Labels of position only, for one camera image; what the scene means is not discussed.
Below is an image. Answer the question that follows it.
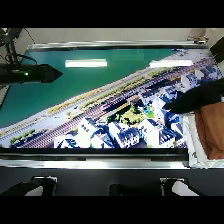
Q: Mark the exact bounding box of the white garment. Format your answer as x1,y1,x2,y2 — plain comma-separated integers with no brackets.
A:
182,112,224,170

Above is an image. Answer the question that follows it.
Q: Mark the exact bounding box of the brown garment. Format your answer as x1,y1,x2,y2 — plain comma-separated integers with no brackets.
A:
194,102,224,161

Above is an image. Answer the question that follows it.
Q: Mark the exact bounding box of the silver frame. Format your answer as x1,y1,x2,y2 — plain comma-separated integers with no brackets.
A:
0,35,224,197

